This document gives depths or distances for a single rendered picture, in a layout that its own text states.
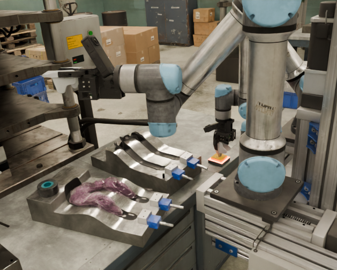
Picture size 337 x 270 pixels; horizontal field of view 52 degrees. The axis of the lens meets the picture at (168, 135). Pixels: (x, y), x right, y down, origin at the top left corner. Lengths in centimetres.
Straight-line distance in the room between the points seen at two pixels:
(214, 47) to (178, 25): 757
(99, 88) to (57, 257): 66
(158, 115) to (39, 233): 78
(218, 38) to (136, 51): 517
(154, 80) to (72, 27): 128
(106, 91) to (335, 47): 63
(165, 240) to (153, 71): 93
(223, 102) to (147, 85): 75
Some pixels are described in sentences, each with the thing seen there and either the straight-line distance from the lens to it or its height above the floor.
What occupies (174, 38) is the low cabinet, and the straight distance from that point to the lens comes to 863.
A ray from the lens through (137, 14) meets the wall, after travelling 988.
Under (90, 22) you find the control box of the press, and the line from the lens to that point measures 217.
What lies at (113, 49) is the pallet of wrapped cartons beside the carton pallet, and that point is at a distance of 550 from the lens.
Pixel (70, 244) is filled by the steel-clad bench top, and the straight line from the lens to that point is 138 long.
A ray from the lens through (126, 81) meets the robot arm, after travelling 89.
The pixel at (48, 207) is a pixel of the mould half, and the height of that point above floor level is 89.
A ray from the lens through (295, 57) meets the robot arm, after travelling 157.
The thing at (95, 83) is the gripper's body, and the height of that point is 143.
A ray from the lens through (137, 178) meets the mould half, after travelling 159.
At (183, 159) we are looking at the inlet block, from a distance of 156.
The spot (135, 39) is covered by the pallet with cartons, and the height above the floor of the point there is 66.
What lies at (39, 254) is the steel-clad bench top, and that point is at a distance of 139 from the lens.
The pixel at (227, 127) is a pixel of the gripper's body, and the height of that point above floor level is 101.
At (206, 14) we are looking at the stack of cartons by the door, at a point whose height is 72.
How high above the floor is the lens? 169
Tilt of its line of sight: 25 degrees down
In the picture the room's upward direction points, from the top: 4 degrees counter-clockwise
